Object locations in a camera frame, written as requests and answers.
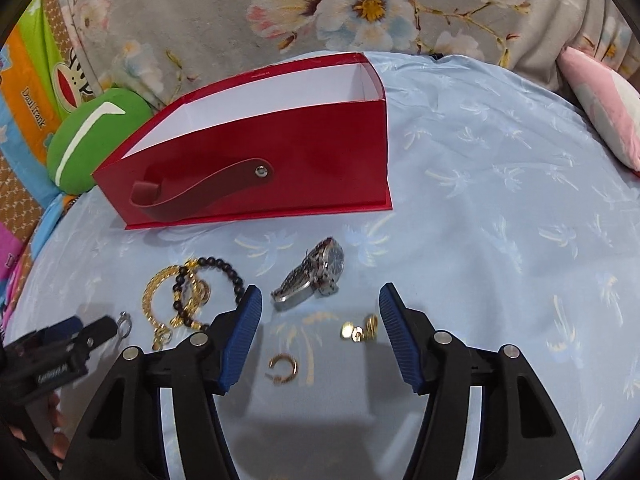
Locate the silver wristwatch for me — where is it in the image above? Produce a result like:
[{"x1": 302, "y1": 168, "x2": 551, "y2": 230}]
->
[{"x1": 271, "y1": 236, "x2": 346, "y2": 311}]

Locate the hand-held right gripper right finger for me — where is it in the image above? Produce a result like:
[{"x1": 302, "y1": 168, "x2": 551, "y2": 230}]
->
[{"x1": 378, "y1": 282, "x2": 583, "y2": 480}]

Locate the pink pillow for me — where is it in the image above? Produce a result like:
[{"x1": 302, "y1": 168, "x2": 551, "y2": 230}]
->
[{"x1": 556, "y1": 46, "x2": 640, "y2": 172}]

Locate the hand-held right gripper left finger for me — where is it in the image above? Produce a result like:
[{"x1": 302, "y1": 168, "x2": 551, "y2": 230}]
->
[{"x1": 60, "y1": 284, "x2": 263, "y2": 480}]

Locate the light blue palm-print cloth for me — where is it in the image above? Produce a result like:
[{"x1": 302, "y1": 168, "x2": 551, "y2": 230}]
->
[{"x1": 10, "y1": 50, "x2": 640, "y2": 480}]

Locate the person's left hand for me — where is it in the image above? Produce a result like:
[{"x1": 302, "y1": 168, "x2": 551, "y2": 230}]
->
[{"x1": 7, "y1": 392, "x2": 68, "y2": 467}]

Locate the grey floral blanket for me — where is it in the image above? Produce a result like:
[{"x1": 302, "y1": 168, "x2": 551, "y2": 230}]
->
[{"x1": 55, "y1": 0, "x2": 635, "y2": 111}]

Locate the gold chain bracelet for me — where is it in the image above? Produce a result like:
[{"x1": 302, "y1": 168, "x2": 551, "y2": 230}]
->
[{"x1": 144, "y1": 258, "x2": 213, "y2": 352}]

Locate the red box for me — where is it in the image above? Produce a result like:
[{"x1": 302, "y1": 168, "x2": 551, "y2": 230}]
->
[{"x1": 91, "y1": 51, "x2": 394, "y2": 231}]

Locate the black bead bracelet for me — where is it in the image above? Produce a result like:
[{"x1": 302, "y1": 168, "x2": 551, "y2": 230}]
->
[{"x1": 171, "y1": 256, "x2": 248, "y2": 332}]

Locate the green pillow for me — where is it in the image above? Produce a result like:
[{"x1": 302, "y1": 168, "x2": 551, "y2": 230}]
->
[{"x1": 46, "y1": 87, "x2": 153, "y2": 196}]

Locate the colourful printed blanket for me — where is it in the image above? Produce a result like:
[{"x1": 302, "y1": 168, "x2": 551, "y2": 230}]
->
[{"x1": 0, "y1": 0, "x2": 101, "y2": 311}]

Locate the gold hoop earring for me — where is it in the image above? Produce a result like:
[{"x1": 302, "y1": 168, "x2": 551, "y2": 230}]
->
[{"x1": 268, "y1": 354, "x2": 299, "y2": 383}]

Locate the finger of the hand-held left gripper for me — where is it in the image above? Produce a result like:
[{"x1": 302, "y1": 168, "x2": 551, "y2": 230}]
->
[
  {"x1": 35, "y1": 316, "x2": 85, "y2": 347},
  {"x1": 74, "y1": 316, "x2": 118, "y2": 358}
]

